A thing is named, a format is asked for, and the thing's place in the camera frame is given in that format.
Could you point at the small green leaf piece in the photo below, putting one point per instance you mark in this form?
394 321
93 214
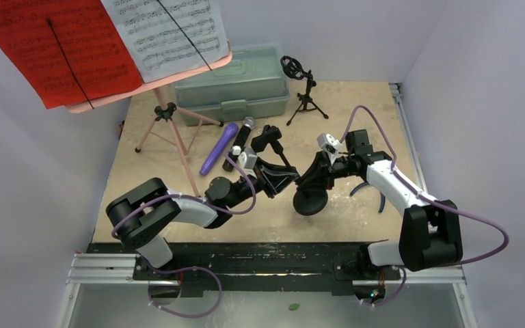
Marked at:
293 306

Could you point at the pink music stand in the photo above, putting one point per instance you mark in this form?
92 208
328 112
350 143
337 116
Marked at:
155 86

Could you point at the red sheet music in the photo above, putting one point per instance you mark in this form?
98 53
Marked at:
69 51

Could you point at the green plastic storage box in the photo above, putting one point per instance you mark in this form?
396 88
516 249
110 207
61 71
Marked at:
252 84

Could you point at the black desktop mic stand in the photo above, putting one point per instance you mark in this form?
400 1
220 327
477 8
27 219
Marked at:
311 195

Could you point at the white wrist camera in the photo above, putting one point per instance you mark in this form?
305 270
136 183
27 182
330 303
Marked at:
330 145
245 158

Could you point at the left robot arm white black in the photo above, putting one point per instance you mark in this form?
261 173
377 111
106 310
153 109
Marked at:
141 214

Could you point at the purple toy microphone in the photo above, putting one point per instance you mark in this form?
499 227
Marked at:
219 147

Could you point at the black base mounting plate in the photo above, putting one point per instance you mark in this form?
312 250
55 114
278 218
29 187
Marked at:
335 267

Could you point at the aluminium frame rail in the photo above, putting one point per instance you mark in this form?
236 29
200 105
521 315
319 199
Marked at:
120 268

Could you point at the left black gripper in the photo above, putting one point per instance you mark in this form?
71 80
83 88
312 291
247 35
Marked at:
271 178

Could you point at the black silver microphone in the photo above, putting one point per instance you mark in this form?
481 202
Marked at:
240 135

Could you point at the white sheet music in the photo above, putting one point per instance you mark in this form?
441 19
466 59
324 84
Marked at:
169 37

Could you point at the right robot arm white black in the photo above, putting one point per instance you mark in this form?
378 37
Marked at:
430 235

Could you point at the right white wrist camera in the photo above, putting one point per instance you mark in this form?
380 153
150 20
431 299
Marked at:
330 145

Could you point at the blue handled pliers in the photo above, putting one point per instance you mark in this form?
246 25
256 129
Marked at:
382 201

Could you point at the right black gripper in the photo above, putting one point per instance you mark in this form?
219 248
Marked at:
327 170

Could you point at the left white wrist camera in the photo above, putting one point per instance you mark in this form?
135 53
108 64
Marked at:
245 158

